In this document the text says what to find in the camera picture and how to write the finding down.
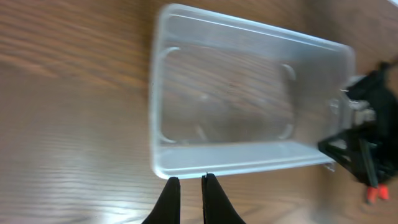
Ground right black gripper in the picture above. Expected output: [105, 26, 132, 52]
[318, 62, 397, 187]

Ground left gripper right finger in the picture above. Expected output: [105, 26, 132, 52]
[201, 174, 245, 224]

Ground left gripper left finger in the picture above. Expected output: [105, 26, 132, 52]
[142, 177, 181, 224]

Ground clear plastic container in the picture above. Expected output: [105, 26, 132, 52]
[149, 4, 355, 179]

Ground red-handled pliers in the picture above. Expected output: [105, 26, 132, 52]
[366, 184, 390, 204]

